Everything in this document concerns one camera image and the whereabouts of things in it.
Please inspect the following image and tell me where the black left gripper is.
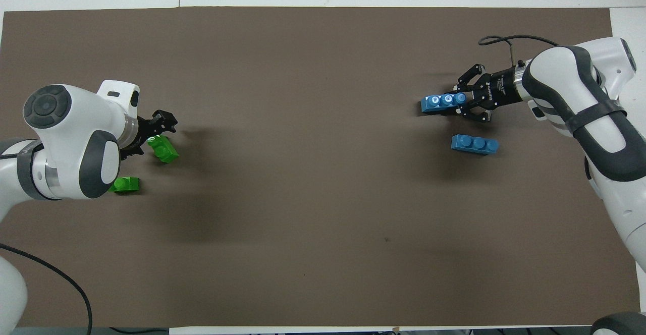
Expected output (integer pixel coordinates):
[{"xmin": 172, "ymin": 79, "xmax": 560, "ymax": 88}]
[{"xmin": 121, "ymin": 109, "xmax": 178, "ymax": 161}]

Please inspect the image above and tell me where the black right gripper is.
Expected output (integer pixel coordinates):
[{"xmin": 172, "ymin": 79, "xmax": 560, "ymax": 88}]
[{"xmin": 457, "ymin": 64, "xmax": 520, "ymax": 123}]

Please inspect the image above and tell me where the green two-stud block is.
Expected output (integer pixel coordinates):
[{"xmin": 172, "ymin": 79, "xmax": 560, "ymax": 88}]
[
  {"xmin": 109, "ymin": 176, "xmax": 140, "ymax": 194},
  {"xmin": 147, "ymin": 135, "xmax": 179, "ymax": 164}
]

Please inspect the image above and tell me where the blue three-stud block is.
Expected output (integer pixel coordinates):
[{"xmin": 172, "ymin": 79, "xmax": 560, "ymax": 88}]
[
  {"xmin": 451, "ymin": 134, "xmax": 500, "ymax": 155},
  {"xmin": 420, "ymin": 93, "xmax": 467, "ymax": 115}
]

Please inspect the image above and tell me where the brown paper mat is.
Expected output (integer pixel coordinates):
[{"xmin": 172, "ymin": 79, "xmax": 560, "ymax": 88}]
[{"xmin": 0, "ymin": 6, "xmax": 641, "ymax": 328}]

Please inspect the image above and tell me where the black cable at table edge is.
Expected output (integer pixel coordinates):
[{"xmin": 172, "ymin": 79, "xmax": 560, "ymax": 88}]
[{"xmin": 109, "ymin": 326, "xmax": 170, "ymax": 335}]

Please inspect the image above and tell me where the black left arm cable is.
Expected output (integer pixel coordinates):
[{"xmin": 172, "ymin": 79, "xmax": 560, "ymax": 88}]
[{"xmin": 0, "ymin": 243, "xmax": 94, "ymax": 335}]

